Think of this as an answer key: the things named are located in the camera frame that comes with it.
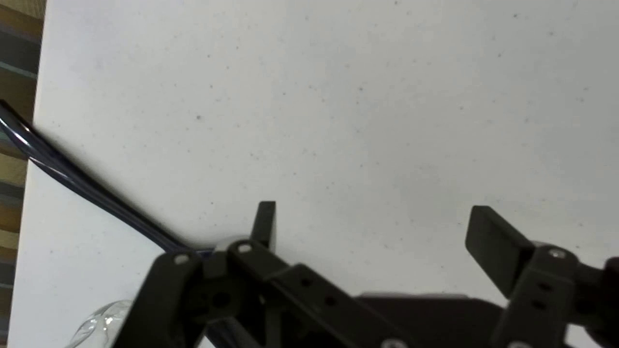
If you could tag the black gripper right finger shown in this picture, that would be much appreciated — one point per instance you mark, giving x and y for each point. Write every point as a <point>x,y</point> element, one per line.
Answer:
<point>549,297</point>

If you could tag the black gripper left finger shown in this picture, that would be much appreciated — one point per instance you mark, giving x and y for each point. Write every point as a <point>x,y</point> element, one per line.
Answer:
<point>272,303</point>

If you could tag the black plastic spoon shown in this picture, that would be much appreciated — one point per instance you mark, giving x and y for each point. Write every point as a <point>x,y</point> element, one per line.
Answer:
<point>65,171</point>

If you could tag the clear glass jar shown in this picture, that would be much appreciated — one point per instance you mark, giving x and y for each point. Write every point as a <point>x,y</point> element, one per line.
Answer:
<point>104,322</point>

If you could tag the white plastic board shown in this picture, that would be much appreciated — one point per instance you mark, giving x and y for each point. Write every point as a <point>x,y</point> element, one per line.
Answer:
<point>388,98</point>

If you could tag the striped sofa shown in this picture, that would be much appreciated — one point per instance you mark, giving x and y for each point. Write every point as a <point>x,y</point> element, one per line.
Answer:
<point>13,65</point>

